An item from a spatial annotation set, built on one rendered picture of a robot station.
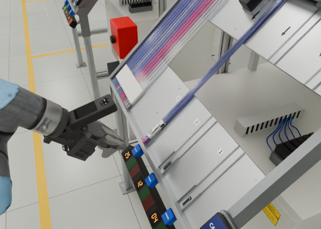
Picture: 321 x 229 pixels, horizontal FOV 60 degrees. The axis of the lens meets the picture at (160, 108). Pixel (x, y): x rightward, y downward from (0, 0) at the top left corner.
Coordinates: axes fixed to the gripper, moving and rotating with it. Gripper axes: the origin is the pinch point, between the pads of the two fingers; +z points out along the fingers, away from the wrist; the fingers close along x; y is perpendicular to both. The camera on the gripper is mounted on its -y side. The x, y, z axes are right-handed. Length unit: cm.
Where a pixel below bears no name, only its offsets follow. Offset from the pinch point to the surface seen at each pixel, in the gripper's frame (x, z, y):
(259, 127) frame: 1.1, 39.3, -27.3
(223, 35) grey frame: -40, 35, -45
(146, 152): 4.9, 3.8, -2.9
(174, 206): 22.3, 3.8, -2.9
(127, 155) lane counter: -3.0, 6.9, 5.0
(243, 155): 23.3, 6.0, -21.6
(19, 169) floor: -76, 22, 85
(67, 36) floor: -255, 58, 46
